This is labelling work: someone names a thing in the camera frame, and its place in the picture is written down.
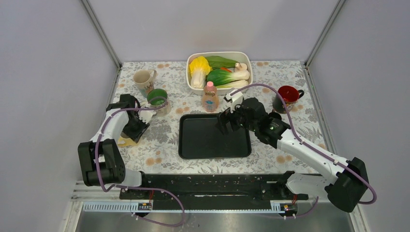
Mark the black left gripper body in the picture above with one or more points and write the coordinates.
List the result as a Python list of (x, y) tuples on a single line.
[(134, 128)]

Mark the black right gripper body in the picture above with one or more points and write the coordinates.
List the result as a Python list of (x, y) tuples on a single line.
[(239, 116)]

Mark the large cream mug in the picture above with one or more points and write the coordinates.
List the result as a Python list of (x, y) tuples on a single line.
[(159, 98)]

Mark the black mug with orange flowers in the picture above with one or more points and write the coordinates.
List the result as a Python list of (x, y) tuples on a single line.
[(286, 98)]

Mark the cream seashell mug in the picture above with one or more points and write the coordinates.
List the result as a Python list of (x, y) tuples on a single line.
[(144, 80)]

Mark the yellow mug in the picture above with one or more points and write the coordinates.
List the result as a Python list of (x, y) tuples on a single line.
[(125, 142)]

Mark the small brown mug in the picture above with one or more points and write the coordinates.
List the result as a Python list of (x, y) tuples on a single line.
[(275, 115)]

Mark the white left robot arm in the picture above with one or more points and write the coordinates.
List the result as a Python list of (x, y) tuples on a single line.
[(100, 158)]

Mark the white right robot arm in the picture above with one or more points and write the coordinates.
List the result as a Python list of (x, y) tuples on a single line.
[(343, 182)]

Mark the orange bottle with pink cap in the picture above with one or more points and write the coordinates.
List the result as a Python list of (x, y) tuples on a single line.
[(210, 99)]

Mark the black rectangular tray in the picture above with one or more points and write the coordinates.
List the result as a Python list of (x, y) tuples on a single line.
[(199, 138)]

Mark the bok choy toy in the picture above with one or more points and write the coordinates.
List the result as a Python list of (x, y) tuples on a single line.
[(221, 77)]

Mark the mushroom toy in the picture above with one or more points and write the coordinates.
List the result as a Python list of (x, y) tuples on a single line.
[(240, 67)]

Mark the yellow napa cabbage toy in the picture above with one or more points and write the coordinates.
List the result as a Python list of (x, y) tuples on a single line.
[(199, 68)]

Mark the green leaf vegetable toy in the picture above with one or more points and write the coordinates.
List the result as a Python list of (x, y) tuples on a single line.
[(217, 62)]

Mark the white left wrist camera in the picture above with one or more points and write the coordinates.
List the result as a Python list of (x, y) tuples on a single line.
[(146, 115)]

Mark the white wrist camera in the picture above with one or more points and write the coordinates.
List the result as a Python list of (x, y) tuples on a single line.
[(235, 97), (146, 115)]

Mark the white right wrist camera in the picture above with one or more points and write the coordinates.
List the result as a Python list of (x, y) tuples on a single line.
[(235, 97)]

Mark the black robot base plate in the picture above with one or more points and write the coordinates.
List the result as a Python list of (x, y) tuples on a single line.
[(212, 192)]

